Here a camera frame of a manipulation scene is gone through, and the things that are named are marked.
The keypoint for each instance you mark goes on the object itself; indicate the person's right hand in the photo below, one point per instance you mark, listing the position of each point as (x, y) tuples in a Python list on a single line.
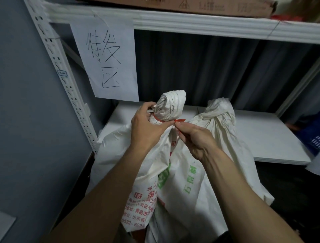
[(197, 142)]

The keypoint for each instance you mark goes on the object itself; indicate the person's left hand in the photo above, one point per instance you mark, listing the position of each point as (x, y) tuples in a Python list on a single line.
[(143, 130)]

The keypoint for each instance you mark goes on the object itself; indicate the person's left thumb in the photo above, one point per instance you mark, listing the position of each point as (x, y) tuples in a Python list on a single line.
[(163, 124)]

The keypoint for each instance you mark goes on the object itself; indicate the person's right thumb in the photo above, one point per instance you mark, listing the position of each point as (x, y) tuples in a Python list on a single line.
[(182, 135)]

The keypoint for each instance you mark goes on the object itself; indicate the white woven sack red print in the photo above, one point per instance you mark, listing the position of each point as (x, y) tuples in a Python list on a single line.
[(117, 147)]

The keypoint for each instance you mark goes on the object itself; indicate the person's left forearm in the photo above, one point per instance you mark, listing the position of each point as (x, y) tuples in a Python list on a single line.
[(110, 195)]

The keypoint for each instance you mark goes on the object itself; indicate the person's right forearm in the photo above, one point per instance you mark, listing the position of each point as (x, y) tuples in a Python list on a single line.
[(245, 202)]

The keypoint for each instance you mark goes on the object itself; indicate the white woven sack green print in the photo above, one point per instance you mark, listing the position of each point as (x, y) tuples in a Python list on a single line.
[(225, 130)]

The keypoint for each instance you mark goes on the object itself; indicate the grey curtain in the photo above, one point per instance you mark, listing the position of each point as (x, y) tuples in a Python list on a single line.
[(200, 67)]

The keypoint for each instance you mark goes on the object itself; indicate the handwritten white paper sign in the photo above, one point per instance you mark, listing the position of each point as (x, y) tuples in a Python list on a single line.
[(110, 57)]

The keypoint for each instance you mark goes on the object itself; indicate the white shelf board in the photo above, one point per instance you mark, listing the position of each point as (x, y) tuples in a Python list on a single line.
[(270, 135)]

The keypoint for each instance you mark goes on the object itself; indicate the white metal shelf rack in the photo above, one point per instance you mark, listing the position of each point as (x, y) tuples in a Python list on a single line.
[(200, 23)]

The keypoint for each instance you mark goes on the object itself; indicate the brown cardboard box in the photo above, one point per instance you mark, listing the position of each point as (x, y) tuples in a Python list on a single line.
[(190, 6)]

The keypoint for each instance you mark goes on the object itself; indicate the blue plastic crate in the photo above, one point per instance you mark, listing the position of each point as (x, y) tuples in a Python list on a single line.
[(310, 136)]

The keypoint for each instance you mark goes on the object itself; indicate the red flat item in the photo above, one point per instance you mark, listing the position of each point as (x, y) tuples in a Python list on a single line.
[(285, 18)]

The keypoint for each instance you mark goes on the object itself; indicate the grey flat board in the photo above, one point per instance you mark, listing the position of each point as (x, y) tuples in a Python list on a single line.
[(6, 227)]

